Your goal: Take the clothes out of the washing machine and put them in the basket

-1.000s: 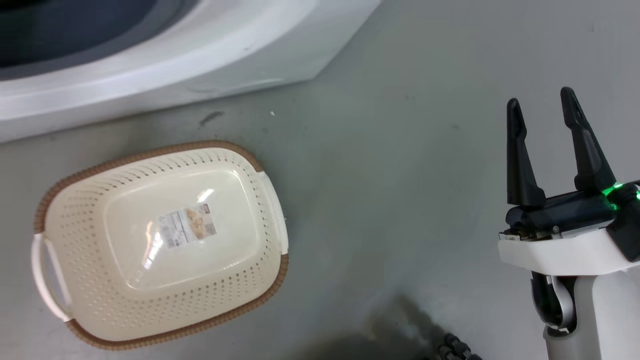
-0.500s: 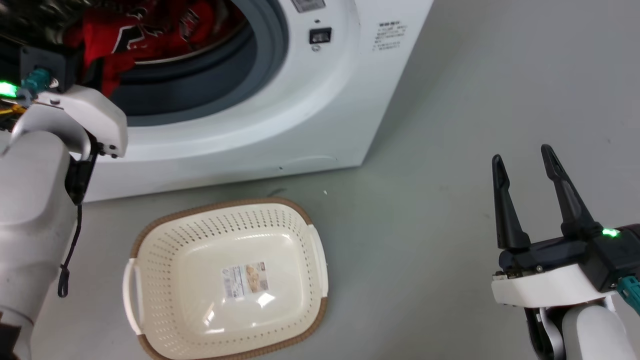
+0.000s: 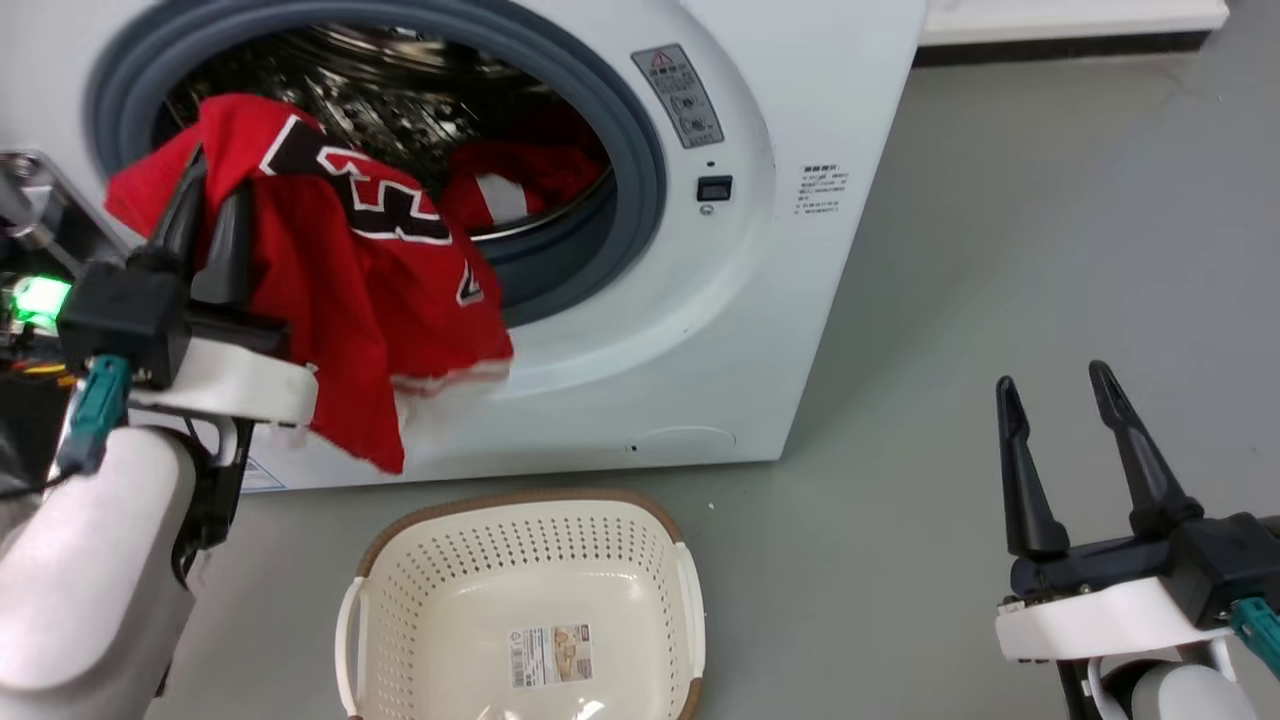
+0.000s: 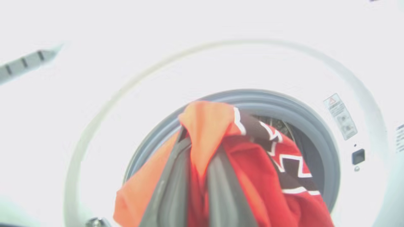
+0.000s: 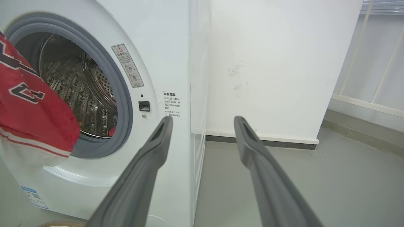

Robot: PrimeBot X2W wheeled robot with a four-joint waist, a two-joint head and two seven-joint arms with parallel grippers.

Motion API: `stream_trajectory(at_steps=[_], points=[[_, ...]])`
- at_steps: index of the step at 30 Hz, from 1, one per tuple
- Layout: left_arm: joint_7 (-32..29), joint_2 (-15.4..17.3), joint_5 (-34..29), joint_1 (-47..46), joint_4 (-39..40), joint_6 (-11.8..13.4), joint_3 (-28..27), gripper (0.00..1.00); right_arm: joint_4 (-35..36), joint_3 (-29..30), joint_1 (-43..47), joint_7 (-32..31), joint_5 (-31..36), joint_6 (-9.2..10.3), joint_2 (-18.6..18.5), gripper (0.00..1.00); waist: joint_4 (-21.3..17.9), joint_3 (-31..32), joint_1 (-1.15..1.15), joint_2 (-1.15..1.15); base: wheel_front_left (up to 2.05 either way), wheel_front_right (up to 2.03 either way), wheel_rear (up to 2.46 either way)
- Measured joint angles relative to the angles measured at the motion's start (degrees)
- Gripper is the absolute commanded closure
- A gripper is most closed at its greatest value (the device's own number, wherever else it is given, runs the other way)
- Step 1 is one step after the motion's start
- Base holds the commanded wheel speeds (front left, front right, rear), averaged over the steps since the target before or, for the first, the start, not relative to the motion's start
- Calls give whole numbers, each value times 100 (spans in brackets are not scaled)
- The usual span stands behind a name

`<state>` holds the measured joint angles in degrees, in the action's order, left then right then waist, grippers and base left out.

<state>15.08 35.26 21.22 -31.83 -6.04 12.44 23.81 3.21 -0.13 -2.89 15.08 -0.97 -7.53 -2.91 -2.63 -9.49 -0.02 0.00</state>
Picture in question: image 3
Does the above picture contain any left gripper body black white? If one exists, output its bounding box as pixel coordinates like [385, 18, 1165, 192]
[58, 262, 319, 427]

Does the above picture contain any chrome washing machine door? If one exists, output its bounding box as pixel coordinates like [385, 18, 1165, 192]
[0, 150, 131, 291]

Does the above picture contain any teal connector of gripper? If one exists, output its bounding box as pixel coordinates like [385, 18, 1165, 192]
[55, 355, 133, 476]
[1230, 597, 1280, 678]

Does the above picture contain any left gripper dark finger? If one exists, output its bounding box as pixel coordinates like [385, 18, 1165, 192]
[128, 150, 208, 271]
[190, 185, 251, 305]

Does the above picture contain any grey rubber door gasket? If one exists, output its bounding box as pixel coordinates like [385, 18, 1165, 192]
[85, 0, 669, 329]

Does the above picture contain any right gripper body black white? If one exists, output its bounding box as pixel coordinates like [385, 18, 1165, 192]
[995, 512, 1280, 663]

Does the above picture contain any grey warning sticker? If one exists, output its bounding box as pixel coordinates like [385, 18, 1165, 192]
[631, 43, 725, 150]

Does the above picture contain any teal connector of left gripper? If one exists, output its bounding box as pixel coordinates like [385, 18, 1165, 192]
[55, 355, 133, 476]

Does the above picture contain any paper product label sticker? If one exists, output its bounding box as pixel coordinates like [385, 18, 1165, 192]
[508, 624, 594, 690]

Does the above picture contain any red garment with white patch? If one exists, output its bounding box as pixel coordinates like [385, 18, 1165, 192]
[440, 140, 608, 236]

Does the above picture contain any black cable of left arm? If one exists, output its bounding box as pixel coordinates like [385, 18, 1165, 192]
[172, 418, 253, 586]

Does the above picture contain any teal connector of right gripper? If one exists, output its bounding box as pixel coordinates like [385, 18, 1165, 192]
[1230, 597, 1280, 678]

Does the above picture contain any white ledge with black strip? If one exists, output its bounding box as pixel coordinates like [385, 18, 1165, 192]
[912, 0, 1230, 69]

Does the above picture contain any steel washing machine drum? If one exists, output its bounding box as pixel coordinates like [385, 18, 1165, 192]
[155, 25, 613, 241]

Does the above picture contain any white front-load washing machine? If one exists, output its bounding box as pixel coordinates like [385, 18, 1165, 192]
[0, 0, 929, 493]

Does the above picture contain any cream perforated laundry basket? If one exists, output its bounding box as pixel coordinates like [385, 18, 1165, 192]
[335, 489, 707, 720]

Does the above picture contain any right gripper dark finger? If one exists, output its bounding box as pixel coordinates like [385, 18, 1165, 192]
[1088, 360, 1205, 538]
[997, 376, 1070, 559]

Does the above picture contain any red jersey with black lettering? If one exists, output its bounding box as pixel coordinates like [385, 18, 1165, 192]
[104, 93, 516, 475]

